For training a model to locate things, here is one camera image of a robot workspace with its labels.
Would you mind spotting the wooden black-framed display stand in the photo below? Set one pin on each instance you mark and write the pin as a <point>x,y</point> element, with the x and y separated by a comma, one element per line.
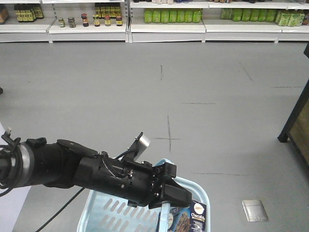
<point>296,128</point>

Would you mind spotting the Chocofello cookie box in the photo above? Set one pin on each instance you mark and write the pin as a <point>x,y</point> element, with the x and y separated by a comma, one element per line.
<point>188,219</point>

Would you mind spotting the light blue plastic basket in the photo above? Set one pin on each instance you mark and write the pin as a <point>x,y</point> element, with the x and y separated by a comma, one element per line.
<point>108,213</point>

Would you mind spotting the far silver floor socket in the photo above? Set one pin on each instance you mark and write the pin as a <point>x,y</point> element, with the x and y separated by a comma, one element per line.
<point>254,211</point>

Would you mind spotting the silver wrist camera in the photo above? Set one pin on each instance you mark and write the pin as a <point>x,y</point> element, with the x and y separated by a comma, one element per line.
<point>139,145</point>

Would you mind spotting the near white chest freezer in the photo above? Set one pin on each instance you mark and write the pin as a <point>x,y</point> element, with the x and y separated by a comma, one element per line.
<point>10,207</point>

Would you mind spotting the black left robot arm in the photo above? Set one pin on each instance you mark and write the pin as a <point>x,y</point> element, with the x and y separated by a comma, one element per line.
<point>65,164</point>

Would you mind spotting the white store shelving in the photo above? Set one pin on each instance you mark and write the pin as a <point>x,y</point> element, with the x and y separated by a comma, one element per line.
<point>146,21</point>

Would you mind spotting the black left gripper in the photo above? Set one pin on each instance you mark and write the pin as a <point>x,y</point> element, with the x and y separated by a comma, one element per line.
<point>140,184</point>

